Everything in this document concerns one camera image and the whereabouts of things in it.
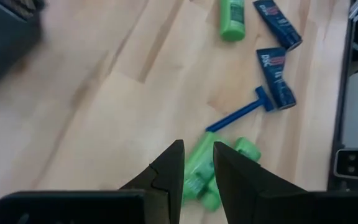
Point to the small grey camera box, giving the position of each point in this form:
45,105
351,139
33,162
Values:
351,164

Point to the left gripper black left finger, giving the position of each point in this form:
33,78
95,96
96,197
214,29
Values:
166,186

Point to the blue disposable razor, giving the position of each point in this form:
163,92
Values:
241,112

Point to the black metal table frame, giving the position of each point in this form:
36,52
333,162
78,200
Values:
340,109

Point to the dark blue toiletry tube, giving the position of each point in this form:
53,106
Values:
275,77
278,23

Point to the green packet single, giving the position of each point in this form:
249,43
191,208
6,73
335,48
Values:
232,21
199,168

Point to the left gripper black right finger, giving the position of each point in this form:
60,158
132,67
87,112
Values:
244,193

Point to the black plastic basket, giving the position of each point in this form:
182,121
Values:
5,40

